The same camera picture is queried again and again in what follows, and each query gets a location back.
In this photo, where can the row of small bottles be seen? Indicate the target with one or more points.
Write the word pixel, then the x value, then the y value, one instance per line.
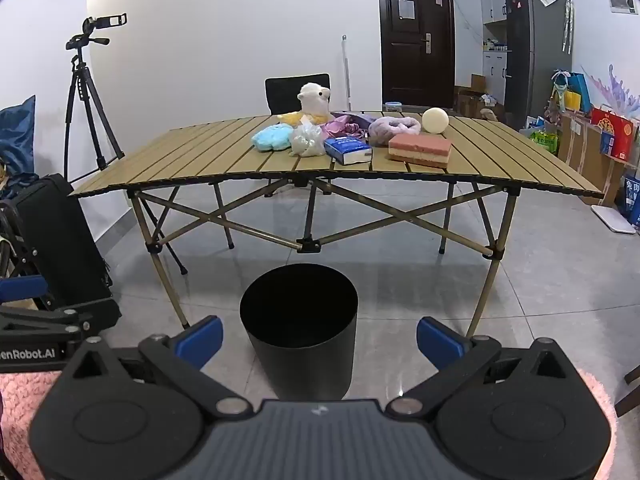
pixel 496 46

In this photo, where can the black round bin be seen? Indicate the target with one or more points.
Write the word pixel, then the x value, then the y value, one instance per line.
pixel 300 360

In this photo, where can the black suitcase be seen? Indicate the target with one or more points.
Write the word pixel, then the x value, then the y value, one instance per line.
pixel 60 230

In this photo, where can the black folding chair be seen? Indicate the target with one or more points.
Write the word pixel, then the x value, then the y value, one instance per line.
pixel 285 92

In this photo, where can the tan folding slat table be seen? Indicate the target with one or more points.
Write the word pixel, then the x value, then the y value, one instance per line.
pixel 200 155

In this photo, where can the white and yellow alpaca plush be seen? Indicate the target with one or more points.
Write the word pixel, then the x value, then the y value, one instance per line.
pixel 315 100

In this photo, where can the blue gift bag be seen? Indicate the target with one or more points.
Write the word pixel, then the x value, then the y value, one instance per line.
pixel 575 90

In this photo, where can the hanging white bags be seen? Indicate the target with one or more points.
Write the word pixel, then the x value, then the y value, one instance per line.
pixel 567 20

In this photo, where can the pink layered sponge block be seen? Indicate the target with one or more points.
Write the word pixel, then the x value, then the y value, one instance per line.
pixel 420 147

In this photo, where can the brown cardboard box pile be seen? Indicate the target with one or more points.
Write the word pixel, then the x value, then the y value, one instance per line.
pixel 470 97

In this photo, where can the white lower cabinet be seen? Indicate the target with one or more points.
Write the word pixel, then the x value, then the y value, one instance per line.
pixel 495 77

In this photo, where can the white paper sheet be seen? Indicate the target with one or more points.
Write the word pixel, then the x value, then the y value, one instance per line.
pixel 406 8

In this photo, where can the pink satin cloth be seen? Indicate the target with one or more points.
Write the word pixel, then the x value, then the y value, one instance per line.
pixel 340 127

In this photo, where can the clear bag of white stuff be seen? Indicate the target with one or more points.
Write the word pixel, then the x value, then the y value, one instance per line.
pixel 307 142

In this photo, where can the tan animal toy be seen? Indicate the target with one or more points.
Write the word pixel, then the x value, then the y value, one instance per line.
pixel 490 114

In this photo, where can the light blue plush toy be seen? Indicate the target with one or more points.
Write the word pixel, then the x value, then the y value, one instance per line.
pixel 270 137

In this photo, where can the black tripod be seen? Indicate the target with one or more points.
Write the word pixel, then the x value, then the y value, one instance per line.
pixel 80 85

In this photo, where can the white bathroom scale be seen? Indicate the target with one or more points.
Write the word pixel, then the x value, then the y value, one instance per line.
pixel 615 219

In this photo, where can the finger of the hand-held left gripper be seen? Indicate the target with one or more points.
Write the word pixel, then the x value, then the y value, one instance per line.
pixel 65 318
pixel 22 289

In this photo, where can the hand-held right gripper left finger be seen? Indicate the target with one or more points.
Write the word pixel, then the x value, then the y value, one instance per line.
pixel 202 341

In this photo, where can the grey refrigerator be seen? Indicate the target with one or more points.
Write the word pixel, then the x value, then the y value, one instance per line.
pixel 530 60

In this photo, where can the dark wooden stool leg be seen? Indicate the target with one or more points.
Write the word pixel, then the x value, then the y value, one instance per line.
pixel 630 390

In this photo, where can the blue printed bag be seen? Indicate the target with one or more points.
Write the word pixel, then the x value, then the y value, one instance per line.
pixel 632 200

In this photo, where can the black folding cart frame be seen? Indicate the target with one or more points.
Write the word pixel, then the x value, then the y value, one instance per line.
pixel 15 255

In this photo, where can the white foam block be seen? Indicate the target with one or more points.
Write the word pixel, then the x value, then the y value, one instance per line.
pixel 345 146

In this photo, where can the red gift box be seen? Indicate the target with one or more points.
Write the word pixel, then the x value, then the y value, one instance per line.
pixel 615 135

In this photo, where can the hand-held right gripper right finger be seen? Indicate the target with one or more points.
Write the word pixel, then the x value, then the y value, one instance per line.
pixel 439 342

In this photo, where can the cream foam ball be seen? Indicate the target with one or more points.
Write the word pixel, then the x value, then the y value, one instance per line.
pixel 435 120

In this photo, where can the purple flower decoration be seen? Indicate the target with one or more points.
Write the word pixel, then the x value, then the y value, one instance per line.
pixel 617 90

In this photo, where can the dark brown door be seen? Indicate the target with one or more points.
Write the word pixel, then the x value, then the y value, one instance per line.
pixel 400 60

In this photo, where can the black phone in clamp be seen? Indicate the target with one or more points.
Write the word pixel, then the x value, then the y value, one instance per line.
pixel 105 21

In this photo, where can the large cardboard box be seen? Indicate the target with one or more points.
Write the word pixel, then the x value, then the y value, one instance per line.
pixel 585 160

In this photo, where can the green plastic bag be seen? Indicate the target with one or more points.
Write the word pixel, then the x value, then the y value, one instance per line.
pixel 544 142

